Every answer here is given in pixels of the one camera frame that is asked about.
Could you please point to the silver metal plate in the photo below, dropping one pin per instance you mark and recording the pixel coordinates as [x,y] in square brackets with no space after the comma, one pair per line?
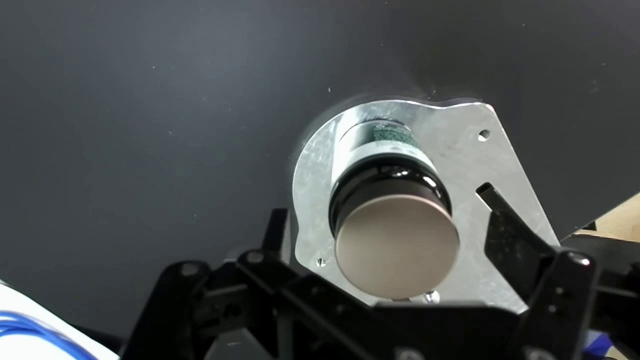
[468,148]

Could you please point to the white Robotiq cardboard box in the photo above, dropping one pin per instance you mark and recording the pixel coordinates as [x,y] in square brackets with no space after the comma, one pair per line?
[613,239]

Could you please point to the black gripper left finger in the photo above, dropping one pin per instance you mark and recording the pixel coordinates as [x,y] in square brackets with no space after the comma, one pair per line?
[286,312]

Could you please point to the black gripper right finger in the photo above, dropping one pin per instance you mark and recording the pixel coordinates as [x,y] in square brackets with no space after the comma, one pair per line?
[556,285]

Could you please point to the white table cover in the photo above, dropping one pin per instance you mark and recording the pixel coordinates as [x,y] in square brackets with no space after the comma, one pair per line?
[33,332]

